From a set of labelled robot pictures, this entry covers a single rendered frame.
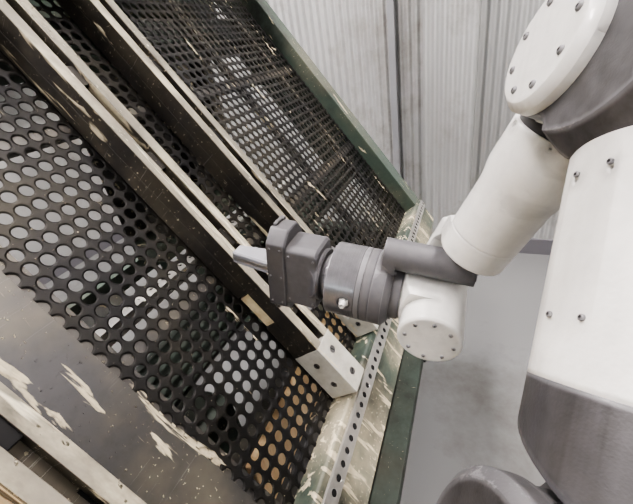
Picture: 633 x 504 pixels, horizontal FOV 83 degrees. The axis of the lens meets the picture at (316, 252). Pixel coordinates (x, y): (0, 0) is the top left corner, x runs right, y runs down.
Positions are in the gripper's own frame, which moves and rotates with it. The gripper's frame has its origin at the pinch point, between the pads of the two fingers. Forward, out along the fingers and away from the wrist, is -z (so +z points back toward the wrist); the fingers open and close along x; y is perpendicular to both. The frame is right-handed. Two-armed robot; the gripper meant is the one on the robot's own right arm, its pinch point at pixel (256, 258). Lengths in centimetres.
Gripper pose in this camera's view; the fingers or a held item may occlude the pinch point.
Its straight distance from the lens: 48.3
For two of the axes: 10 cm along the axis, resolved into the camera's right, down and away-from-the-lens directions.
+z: 9.3, 2.0, -3.0
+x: 0.1, -8.4, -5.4
